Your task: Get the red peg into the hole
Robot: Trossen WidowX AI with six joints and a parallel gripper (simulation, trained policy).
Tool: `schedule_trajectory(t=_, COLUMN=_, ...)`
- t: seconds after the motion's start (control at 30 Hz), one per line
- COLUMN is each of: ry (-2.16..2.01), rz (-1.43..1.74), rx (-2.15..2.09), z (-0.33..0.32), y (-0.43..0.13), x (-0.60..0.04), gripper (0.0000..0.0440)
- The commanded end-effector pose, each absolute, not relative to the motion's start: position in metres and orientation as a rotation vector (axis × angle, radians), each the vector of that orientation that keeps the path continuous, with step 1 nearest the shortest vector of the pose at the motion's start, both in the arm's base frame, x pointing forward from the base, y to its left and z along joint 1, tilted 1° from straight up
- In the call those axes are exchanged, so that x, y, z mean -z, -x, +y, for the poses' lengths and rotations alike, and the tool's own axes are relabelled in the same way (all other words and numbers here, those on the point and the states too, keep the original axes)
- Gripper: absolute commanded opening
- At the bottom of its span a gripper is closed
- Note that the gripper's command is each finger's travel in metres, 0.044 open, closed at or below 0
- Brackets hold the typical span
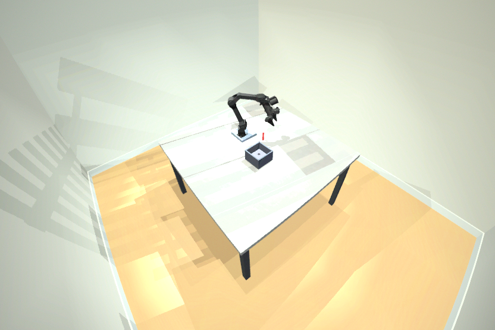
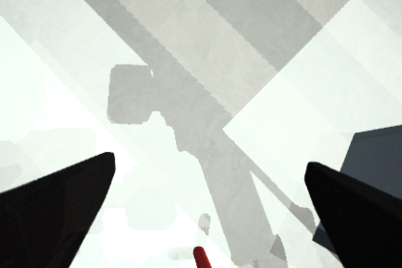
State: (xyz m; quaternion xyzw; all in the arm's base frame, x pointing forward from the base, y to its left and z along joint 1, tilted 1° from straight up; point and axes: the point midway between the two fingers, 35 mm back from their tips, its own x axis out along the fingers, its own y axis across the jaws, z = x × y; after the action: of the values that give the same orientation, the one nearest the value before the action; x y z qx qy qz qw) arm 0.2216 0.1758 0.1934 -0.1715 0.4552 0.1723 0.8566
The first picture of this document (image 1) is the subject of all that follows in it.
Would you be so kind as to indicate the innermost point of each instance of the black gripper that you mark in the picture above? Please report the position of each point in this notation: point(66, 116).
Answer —
point(270, 117)

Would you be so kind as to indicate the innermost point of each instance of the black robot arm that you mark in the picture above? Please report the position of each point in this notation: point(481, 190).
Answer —
point(264, 100)

